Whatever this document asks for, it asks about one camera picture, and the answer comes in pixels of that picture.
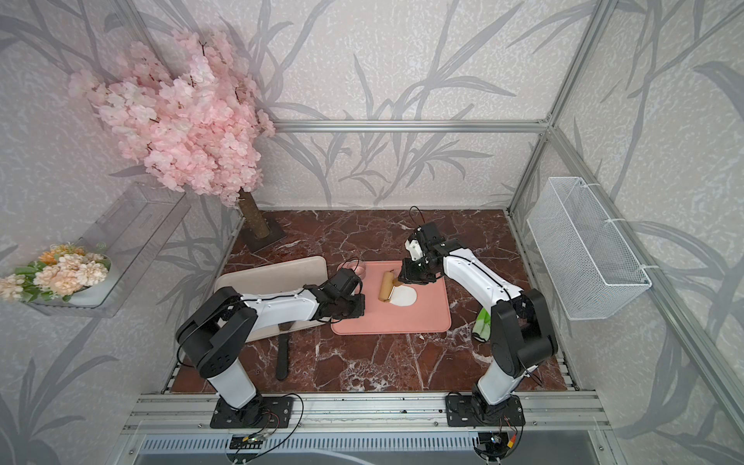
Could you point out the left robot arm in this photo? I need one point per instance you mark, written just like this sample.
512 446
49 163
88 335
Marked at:
214 336

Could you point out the white dough piece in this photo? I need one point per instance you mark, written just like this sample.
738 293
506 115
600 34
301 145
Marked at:
403 296

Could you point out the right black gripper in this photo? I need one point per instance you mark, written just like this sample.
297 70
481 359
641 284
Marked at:
409 277

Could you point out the clear acrylic wall shelf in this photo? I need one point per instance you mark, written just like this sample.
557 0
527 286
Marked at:
131 234

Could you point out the wooden dough roller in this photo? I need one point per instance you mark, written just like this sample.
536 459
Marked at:
388 289

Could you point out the metal ring cutter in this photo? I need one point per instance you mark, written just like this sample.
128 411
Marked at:
358 267

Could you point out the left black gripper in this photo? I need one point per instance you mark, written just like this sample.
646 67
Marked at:
360 307

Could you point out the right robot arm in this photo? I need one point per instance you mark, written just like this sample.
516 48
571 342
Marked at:
520 331

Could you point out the pink rectangular tray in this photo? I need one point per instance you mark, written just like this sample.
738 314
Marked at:
430 313

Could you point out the pink cherry blossom tree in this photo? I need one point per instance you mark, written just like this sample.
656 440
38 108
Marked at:
197 131

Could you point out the white wire mesh basket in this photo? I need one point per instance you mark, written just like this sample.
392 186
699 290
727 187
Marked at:
591 265

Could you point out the beige rectangular tray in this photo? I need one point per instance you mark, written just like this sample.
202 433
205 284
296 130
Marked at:
276 279

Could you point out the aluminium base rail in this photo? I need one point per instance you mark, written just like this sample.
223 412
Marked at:
375 412

